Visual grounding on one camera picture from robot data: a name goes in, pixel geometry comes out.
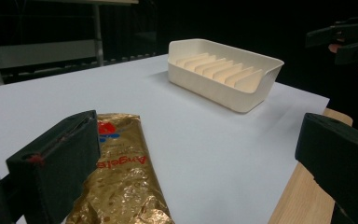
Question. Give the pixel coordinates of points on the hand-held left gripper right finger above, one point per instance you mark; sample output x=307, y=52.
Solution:
x=341, y=155

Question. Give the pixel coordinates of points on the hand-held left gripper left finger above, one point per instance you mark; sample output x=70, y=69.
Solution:
x=54, y=163

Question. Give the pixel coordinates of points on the gold foil snack packet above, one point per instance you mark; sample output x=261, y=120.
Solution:
x=127, y=183

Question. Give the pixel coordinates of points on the cream plastic tray with dividers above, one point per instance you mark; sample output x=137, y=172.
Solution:
x=220, y=77

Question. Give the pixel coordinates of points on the grey shelf board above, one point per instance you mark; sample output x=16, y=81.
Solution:
x=43, y=53

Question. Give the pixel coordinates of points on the white paper sheet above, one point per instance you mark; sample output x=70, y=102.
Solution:
x=199, y=137

